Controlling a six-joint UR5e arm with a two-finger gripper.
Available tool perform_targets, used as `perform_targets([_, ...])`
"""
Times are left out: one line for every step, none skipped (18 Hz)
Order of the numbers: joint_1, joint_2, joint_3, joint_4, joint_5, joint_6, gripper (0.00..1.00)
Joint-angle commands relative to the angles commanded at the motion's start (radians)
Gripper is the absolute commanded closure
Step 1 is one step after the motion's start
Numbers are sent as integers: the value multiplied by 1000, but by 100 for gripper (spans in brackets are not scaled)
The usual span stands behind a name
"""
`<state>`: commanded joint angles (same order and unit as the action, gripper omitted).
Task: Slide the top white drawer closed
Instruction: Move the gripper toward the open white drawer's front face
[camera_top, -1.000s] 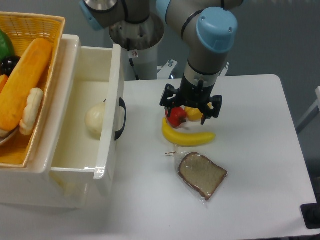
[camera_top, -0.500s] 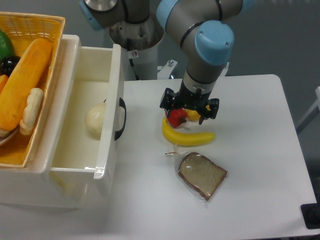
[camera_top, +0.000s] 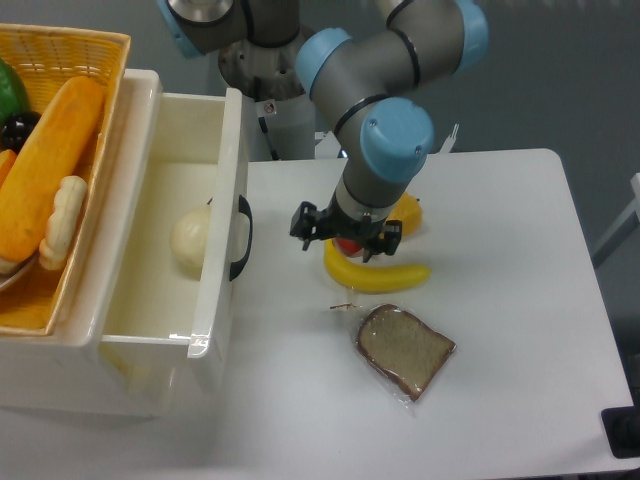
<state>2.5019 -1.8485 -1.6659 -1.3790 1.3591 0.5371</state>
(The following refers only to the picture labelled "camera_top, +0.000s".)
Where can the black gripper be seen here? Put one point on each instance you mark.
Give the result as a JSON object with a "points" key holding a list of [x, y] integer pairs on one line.
{"points": [[376, 237]]}

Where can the white top drawer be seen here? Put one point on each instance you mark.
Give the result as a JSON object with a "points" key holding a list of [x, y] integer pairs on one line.
{"points": [[159, 316]]}

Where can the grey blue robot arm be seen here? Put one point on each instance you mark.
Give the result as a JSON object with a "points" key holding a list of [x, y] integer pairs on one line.
{"points": [[359, 87]]}

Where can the white drawer cabinet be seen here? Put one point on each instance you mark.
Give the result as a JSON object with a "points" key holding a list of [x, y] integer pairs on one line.
{"points": [[67, 371]]}

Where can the red bell pepper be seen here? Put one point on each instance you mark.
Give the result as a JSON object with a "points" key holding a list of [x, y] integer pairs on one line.
{"points": [[348, 247]]}

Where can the yellow banana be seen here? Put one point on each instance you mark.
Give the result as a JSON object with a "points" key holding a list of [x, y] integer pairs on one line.
{"points": [[372, 279]]}

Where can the yellow bell pepper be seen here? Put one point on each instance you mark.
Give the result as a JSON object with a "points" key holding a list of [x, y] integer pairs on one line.
{"points": [[409, 212]]}

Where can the brown twist tie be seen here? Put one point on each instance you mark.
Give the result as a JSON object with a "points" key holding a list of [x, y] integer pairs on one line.
{"points": [[343, 307]]}

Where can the wrapped bread slice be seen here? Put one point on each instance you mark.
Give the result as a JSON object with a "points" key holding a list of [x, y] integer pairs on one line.
{"points": [[398, 350]]}

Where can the white onion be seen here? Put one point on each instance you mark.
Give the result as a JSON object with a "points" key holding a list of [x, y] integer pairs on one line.
{"points": [[188, 239]]}

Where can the cream twisted bread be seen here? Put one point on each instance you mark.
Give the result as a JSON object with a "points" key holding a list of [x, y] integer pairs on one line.
{"points": [[61, 224]]}

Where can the orange baguette bread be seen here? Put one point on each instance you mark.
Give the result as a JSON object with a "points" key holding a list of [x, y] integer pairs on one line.
{"points": [[51, 153]]}

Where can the black device at edge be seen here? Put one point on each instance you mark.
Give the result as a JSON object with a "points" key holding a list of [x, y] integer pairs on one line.
{"points": [[622, 431]]}

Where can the yellow wicker basket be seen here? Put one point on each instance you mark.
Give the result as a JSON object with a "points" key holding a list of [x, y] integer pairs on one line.
{"points": [[45, 58]]}

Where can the dark purple fruit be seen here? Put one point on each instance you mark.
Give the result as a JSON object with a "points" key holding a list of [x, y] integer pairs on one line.
{"points": [[17, 128]]}

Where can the green fruit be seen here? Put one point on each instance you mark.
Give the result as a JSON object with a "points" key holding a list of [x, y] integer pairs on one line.
{"points": [[13, 95]]}

